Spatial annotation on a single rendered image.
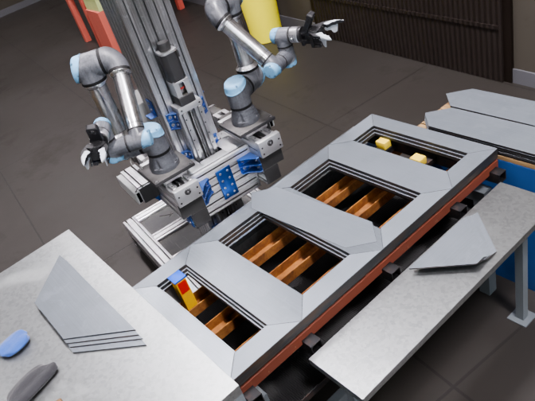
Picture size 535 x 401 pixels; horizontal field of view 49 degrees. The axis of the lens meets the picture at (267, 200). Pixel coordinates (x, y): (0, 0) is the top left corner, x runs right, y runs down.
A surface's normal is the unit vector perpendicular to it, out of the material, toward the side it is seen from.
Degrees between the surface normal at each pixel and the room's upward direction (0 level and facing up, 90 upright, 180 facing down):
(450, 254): 0
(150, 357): 0
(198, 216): 90
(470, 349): 0
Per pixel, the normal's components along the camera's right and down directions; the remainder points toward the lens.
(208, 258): -0.26, -0.78
